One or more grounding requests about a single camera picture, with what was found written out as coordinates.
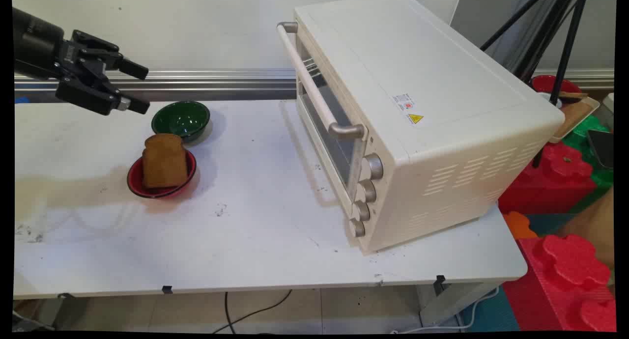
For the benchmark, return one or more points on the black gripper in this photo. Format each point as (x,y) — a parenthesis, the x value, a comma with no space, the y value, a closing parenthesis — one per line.
(78,64)

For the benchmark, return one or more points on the green bowl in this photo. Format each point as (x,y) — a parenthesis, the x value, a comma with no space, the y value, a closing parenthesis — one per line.
(181,119)

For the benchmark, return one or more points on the brown bread slice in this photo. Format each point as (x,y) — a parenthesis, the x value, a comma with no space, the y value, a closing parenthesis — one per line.
(164,162)

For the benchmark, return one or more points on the red bowl with black rim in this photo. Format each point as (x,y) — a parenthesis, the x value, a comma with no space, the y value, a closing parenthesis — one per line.
(167,191)

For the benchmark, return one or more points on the black table clip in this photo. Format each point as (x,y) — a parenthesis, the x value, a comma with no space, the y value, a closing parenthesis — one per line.
(167,289)
(439,282)

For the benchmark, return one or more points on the large silver oven knob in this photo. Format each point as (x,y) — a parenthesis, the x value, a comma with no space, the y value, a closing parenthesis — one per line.
(374,166)

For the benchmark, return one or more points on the red and white label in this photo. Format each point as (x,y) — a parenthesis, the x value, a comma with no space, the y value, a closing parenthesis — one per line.
(404,102)

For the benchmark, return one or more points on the yellow warning sticker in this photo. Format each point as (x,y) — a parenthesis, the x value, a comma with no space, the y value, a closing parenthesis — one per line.
(415,119)

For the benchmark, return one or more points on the white toaster oven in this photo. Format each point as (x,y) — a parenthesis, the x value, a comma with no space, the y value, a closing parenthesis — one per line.
(442,83)

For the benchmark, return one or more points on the white table leg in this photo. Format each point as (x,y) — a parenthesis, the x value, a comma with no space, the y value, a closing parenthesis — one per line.
(452,302)

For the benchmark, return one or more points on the orange foam block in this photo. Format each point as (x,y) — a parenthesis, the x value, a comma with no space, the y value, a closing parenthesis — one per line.
(518,225)

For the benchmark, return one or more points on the teal foam mat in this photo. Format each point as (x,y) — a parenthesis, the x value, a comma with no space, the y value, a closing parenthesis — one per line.
(491,314)

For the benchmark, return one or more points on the black tripod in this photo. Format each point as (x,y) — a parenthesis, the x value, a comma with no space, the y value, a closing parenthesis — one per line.
(565,49)

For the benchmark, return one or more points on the wooden tray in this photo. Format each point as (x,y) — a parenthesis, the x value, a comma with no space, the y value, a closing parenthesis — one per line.
(572,115)

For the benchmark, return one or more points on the green foam block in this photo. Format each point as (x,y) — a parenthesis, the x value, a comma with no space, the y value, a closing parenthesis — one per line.
(587,127)

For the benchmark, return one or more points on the large red foam block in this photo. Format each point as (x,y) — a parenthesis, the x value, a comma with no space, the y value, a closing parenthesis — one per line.
(560,280)

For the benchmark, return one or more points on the black flat pan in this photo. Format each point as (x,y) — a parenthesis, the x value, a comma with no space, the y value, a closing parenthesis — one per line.
(602,147)

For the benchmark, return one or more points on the aluminium rail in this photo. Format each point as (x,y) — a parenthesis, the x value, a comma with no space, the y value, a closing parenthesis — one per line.
(206,83)

